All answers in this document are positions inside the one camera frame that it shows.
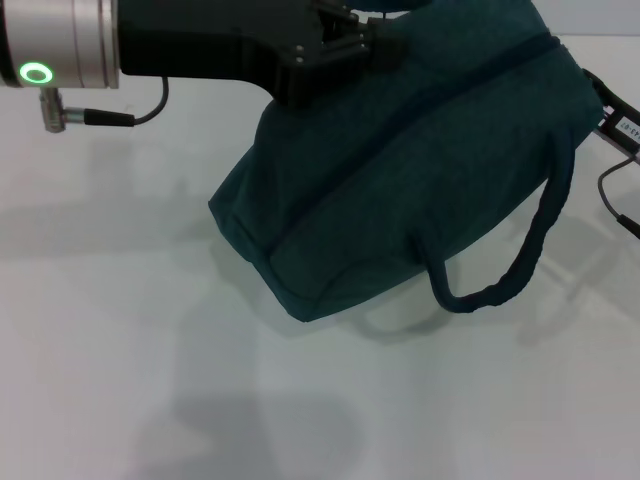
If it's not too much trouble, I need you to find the grey right arm cable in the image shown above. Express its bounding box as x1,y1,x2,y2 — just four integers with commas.
597,154,640,231

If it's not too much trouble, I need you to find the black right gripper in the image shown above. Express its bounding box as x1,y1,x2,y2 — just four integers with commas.
582,67,640,161

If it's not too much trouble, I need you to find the dark teal insulated lunch bag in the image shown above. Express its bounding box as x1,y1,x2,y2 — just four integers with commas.
207,0,603,325

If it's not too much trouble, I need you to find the dark left arm cable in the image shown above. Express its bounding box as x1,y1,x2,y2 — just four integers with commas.
64,77,170,127

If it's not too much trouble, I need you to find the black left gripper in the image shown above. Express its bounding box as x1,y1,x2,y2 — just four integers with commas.
112,0,404,109

